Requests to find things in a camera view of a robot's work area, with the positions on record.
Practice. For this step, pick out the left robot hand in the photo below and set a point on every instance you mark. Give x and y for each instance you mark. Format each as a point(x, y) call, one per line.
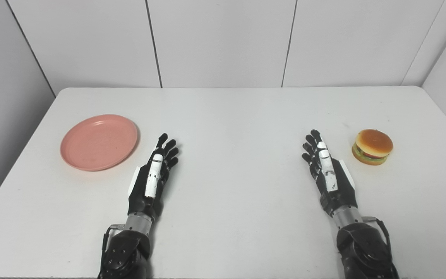
point(151, 182)

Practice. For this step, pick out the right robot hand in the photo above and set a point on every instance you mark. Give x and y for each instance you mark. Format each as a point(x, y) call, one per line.
point(329, 182)

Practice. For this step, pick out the toy hamburger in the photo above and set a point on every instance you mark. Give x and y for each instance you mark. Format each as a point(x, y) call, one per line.
point(373, 147)

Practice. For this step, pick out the pink round plate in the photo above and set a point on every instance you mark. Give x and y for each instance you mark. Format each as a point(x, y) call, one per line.
point(99, 142)

